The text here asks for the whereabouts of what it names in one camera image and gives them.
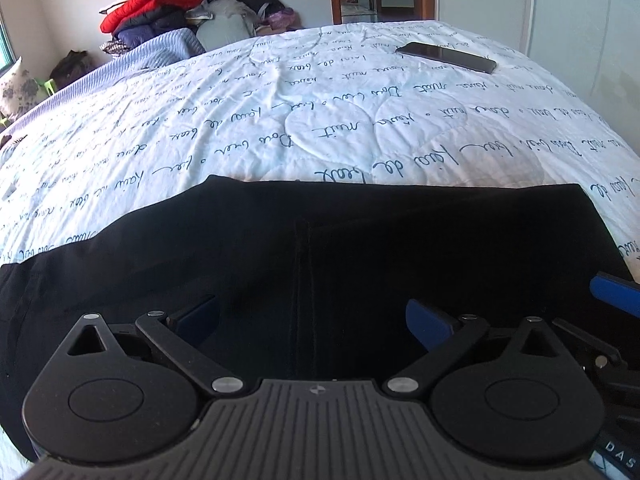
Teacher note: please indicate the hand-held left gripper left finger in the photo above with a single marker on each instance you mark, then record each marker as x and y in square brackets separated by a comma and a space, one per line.
[197, 322]

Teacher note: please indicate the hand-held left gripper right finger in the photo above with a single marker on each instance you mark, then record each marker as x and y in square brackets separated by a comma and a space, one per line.
[430, 325]

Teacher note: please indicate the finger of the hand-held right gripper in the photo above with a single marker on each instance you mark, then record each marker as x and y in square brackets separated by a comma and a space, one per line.
[587, 342]
[615, 291]

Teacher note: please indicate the black pants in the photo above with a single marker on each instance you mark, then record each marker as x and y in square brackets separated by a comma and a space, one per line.
[325, 240]

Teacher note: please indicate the white script-printed quilt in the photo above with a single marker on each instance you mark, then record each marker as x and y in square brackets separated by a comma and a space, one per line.
[300, 110]

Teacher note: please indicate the black smartphone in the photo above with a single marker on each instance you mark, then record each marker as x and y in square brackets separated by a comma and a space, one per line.
[445, 56]

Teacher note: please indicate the light blue ribbed blanket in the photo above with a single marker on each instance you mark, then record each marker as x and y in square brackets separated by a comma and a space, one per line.
[160, 47]

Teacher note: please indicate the green plastic stool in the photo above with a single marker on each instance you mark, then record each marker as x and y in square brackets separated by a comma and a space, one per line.
[46, 86]

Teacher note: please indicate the white wardrobe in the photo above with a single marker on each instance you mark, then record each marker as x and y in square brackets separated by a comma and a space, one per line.
[575, 10]

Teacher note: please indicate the dark brown bag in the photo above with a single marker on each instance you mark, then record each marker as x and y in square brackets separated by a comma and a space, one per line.
[70, 67]

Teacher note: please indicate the floral pillow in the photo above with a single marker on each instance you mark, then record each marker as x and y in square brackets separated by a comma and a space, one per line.
[17, 90]

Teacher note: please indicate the grey bag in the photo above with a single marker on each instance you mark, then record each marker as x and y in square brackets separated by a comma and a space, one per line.
[225, 25]

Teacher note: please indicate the navy puffer jacket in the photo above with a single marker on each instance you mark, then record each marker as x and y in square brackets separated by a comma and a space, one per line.
[145, 27]

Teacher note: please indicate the purple bag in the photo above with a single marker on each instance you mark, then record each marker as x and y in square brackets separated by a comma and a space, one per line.
[282, 19]

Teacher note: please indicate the red puffer jacket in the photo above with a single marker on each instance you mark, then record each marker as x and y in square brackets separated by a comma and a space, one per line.
[150, 2]

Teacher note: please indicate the window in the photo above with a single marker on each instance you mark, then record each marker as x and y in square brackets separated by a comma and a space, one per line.
[4, 45]

